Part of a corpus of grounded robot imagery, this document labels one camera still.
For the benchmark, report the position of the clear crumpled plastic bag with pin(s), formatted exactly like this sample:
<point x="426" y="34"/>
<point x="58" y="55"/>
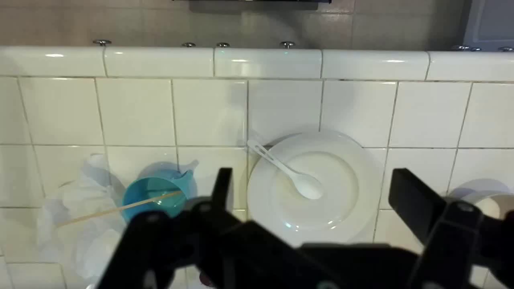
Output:
<point x="85" y="225"/>

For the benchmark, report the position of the white round plate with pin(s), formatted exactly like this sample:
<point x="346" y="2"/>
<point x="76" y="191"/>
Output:
<point x="342" y="214"/>

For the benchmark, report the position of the white ceramic bowl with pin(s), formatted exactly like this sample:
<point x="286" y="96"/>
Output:
<point x="482" y="194"/>

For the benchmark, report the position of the white plastic spoon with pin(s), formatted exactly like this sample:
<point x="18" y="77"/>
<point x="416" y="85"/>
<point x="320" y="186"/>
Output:
<point x="305" y="185"/>

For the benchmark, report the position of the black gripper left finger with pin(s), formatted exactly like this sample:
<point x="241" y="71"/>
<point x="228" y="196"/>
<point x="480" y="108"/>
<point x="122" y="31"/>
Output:
<point x="223" y="186"/>

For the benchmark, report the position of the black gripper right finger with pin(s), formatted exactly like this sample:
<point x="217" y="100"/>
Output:
<point x="415" y="201"/>

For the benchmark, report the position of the white lower cabinet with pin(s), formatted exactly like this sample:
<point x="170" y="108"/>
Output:
<point x="490" y="21"/>

